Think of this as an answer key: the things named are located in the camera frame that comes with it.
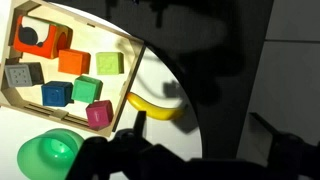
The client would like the light green cube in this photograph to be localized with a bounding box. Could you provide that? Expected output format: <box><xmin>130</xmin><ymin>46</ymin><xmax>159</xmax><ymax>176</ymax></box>
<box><xmin>96</xmin><ymin>52</ymin><xmax>124</xmax><ymax>75</ymax></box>

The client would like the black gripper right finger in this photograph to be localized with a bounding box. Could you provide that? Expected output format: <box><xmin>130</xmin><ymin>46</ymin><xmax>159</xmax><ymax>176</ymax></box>
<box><xmin>249</xmin><ymin>112</ymin><xmax>285</xmax><ymax>157</ymax></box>

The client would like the large orange picture cube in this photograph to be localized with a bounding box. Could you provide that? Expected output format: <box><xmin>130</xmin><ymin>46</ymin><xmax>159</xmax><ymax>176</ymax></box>
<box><xmin>13</xmin><ymin>15</ymin><xmax>73</xmax><ymax>59</ymax></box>

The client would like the blue cube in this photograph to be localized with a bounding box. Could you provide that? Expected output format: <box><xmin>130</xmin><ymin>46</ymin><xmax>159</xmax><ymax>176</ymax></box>
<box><xmin>41</xmin><ymin>81</ymin><xmax>73</xmax><ymax>107</ymax></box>

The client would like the green plastic bowl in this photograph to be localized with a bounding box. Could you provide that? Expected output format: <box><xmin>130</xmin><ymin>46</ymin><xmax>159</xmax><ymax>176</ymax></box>
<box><xmin>17</xmin><ymin>128</ymin><xmax>84</xmax><ymax>180</ymax></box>

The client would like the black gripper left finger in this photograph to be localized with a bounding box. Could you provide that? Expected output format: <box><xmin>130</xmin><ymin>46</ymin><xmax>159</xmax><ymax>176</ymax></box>
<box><xmin>133</xmin><ymin>111</ymin><xmax>146</xmax><ymax>137</ymax></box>

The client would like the yellow toy banana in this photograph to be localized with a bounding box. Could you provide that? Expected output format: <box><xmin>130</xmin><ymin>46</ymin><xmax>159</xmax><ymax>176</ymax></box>
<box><xmin>127</xmin><ymin>92</ymin><xmax>184</xmax><ymax>121</ymax></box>

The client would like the wooden tray box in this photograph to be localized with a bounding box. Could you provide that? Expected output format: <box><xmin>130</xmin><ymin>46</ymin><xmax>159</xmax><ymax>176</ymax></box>
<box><xmin>0</xmin><ymin>0</ymin><xmax>145</xmax><ymax>137</ymax></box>

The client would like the magenta cube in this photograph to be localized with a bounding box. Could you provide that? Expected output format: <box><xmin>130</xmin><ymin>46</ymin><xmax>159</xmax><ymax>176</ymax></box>
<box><xmin>86</xmin><ymin>100</ymin><xmax>114</xmax><ymax>129</ymax></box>

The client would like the grey cube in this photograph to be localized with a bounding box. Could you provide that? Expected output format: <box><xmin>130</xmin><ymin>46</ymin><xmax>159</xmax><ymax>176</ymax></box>
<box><xmin>5</xmin><ymin>62</ymin><xmax>44</xmax><ymax>87</ymax></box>

